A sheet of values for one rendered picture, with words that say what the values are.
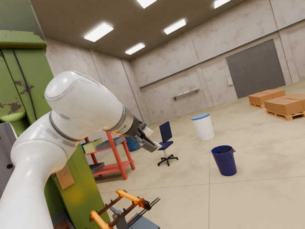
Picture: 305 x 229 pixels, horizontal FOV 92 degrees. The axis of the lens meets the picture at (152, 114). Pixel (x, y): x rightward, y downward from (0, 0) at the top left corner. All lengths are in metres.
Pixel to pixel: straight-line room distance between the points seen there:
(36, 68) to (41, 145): 1.18
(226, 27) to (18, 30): 10.90
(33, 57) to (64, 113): 1.24
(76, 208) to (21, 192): 1.23
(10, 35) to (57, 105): 1.25
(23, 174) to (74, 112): 0.13
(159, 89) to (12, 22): 10.58
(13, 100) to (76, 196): 0.86
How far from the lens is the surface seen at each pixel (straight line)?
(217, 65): 11.09
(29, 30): 1.59
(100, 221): 1.20
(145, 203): 1.10
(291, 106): 5.10
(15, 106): 1.42
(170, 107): 11.51
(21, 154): 0.39
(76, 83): 0.32
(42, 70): 1.51
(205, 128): 4.63
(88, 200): 1.53
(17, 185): 0.33
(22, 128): 1.74
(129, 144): 6.19
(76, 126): 0.35
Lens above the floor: 1.58
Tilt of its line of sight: 4 degrees down
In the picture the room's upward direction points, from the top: 19 degrees counter-clockwise
